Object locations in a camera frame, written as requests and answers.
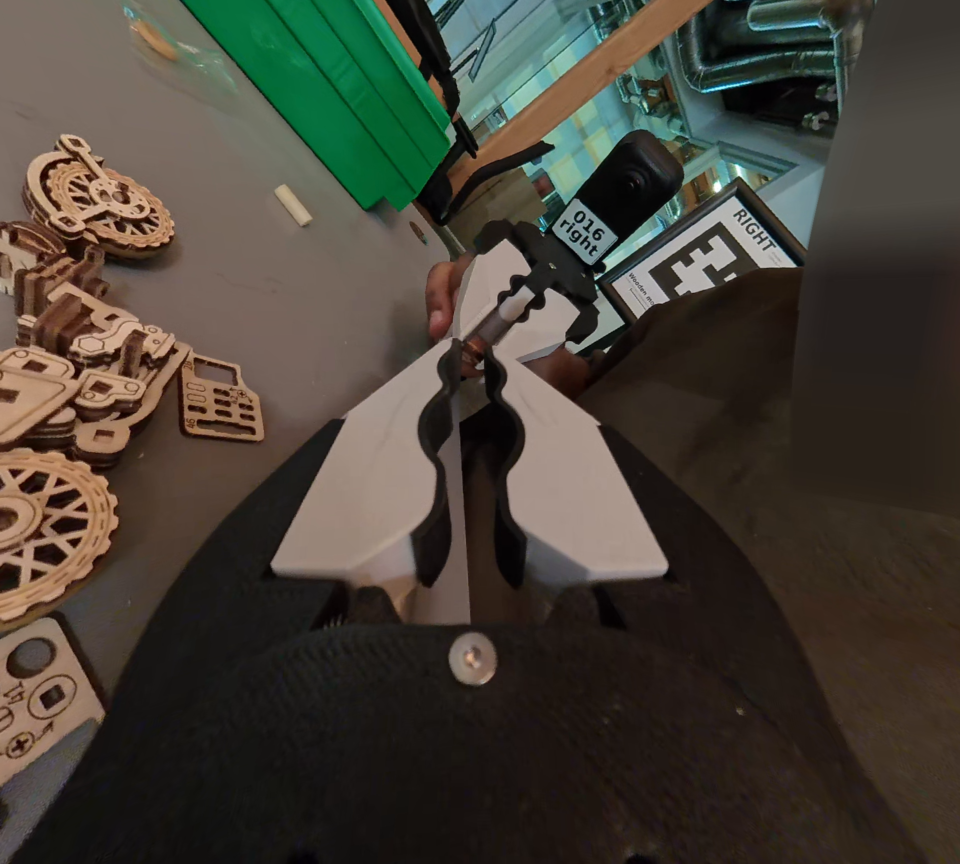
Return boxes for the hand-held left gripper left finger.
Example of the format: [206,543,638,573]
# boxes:
[270,340,462,617]

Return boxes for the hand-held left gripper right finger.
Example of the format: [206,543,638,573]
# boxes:
[483,357,670,616]

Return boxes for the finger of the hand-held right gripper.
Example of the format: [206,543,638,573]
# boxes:
[453,241,539,345]
[508,300,599,364]

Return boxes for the small white brown cylinder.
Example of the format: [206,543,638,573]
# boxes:
[463,292,540,362]

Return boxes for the wooden motorbike body assembly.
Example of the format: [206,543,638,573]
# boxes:
[0,222,190,626]

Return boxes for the person's right hand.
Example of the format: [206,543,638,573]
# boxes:
[426,261,594,400]

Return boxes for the framed marker sign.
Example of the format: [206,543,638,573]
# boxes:
[600,177,808,343]

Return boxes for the person's brown clothing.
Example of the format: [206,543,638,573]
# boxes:
[585,264,960,864]

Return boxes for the wooden ceiling beam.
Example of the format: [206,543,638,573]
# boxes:
[450,0,826,205]

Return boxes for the small slotted wooden piece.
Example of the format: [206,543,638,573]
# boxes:
[178,352,266,443]

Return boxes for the silver ventilation ducts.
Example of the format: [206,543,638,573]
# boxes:
[540,0,901,118]

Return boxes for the green plastic bin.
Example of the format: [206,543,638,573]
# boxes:
[97,0,455,211]

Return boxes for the wooden sheet with window cutout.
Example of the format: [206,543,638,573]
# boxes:
[0,615,106,791]

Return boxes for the wooden wheel assembly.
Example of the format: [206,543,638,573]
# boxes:
[21,135,176,262]

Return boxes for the clear bag of small parts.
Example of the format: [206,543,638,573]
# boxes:
[120,0,226,92]

